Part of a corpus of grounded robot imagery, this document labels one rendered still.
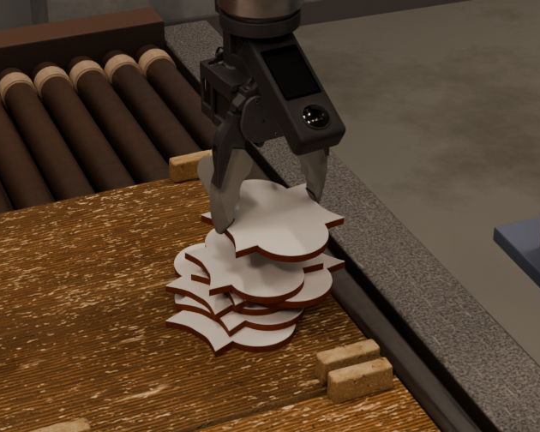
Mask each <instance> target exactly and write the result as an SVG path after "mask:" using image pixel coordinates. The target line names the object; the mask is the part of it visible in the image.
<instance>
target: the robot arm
mask: <svg viewBox="0 0 540 432"><path fill-rule="evenodd" d="M214 3H215V11H216V12H217V13H219V24H220V26H221V27H222V29H223V47H222V46H220V47H218V48H217V50H216V53H215V57H214V58H210V59H207V60H203V61H200V76H201V112H202V113H204V114H205V115H206V116H207V117H208V118H210V119H211V120H212V121H213V124H214V125H216V126H217V127H218V128H217V129H216V131H215V134H214V137H213V145H212V155H204V156H202V157H201V159H200V161H199V164H198V167H197V173H198V177H199V178H200V180H201V182H202V184H203V186H204V187H205V189H206V191H207V193H208V194H209V196H210V201H209V202H210V213H211V218H212V222H213V226H214V229H215V231H216V232H217V233H218V234H223V233H224V232H225V230H226V229H227V228H228V227H229V226H230V225H231V224H232V223H233V222H234V220H235V219H234V208H235V206H236V204H237V203H238V201H239V200H240V188H241V185H242V183H243V180H244V179H245V178H246V176H248V174H250V171H251V168H252V165H253V163H254V161H253V160H252V158H250V156H249V155H248V154H247V152H246V151H245V150H244V148H245V142H246V139H247V140H249V141H252V142H253V143H254V144H255V145H256V146H257V147H262V146H263V144H264V143H265V141H269V140H272V139H276V138H279V137H282V136H284V137H285V139H286V141H287V145H288V147H289V148H290V150H291V152H292V153H293V154H294V155H296V156H297V157H298V158H299V160H300V164H301V168H300V172H302V174H304V176H305V178H306V190H307V193H308V195H309V197H310V198H311V199H312V200H313V201H316V202H317V203H318V204H319V203H320V201H321V195H322V192H323V189H324V184H325V181H326V175H327V156H329V148H330V147H333V146H337V145H338V144H339V143H340V141H341V139H342V138H343V136H344V134H345V131H346V129H345V125H344V124H343V122H342V120H341V118H340V116H339V114H338V112H337V111H336V110H335V108H334V106H333V103H332V102H331V100H330V98H329V97H328V95H327V93H326V91H325V89H324V87H323V86H322V84H321V82H320V80H319V79H318V77H317V75H316V73H315V72H314V70H313V68H312V66H311V64H310V63H309V60H308V58H307V57H306V56H305V54H304V52H303V50H302V48H301V46H300V44H299V43H298V42H297V39H296V37H295V35H294V34H293V31H295V30H296V29H298V27H299V26H300V23H301V7H302V6H303V0H214ZM220 48H221V49H222V50H223V51H222V52H219V49H220ZM221 61H224V62H222V63H220V64H219V63H218V62H221ZM212 64H213V66H210V65H212ZM215 64H216V65H215ZM205 80H206V91H205ZM206 95H207V102H206Z"/></svg>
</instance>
